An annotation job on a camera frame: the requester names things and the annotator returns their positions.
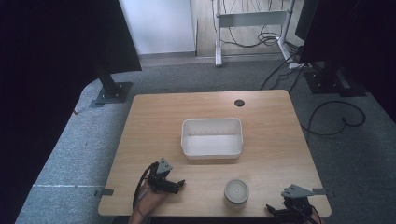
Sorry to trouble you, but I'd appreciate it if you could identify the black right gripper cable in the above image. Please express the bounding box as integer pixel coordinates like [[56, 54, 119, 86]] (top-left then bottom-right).
[[290, 201, 323, 224]]

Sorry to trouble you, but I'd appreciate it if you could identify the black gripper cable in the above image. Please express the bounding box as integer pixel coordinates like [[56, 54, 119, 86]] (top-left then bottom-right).
[[132, 161, 161, 211], [290, 201, 323, 224]]

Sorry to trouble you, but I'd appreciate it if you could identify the white plastic bin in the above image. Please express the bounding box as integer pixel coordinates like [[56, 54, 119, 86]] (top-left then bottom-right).
[[180, 117, 244, 161]]

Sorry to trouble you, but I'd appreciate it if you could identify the black stand with base plate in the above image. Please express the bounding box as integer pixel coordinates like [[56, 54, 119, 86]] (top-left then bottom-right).
[[303, 60, 369, 98], [93, 59, 134, 105]]

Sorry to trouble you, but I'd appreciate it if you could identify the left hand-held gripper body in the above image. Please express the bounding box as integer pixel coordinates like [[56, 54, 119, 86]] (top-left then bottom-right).
[[147, 157, 179, 195]]

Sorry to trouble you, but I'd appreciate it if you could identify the grey table edge bracket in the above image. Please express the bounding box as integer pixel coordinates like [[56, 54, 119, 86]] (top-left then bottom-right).
[[93, 188, 115, 198], [311, 188, 336, 198]]

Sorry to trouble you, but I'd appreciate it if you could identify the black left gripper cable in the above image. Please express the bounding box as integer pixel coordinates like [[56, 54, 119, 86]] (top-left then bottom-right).
[[132, 161, 161, 211]]

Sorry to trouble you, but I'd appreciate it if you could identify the white metal desk frame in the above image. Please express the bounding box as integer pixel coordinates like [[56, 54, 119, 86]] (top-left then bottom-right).
[[213, 0, 297, 68]]

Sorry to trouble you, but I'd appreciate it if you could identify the bundle of black cables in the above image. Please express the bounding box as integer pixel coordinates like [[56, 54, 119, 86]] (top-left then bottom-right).
[[221, 0, 301, 49]]

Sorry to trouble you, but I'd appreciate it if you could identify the black curtain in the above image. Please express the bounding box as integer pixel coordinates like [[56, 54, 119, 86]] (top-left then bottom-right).
[[299, 0, 396, 124], [0, 0, 143, 224]]

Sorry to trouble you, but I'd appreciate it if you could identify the person's left hand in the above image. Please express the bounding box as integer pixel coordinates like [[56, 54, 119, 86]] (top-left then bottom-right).
[[136, 181, 171, 217]]

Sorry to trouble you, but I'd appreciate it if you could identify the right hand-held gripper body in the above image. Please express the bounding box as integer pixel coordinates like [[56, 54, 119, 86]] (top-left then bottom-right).
[[280, 183, 316, 219]]

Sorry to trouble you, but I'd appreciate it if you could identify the white power strip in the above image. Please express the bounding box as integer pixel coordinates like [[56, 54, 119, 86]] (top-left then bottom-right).
[[288, 62, 313, 70]]

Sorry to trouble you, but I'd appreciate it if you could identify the dark monitor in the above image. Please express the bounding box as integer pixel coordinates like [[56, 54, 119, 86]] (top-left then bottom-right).
[[294, 0, 321, 43]]

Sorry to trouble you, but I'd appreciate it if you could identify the looped black floor cable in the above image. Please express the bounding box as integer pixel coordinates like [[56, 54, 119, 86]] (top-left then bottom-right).
[[299, 99, 367, 137]]

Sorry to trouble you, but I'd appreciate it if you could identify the long black floor cable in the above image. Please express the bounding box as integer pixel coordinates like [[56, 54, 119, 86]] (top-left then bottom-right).
[[259, 50, 304, 94]]

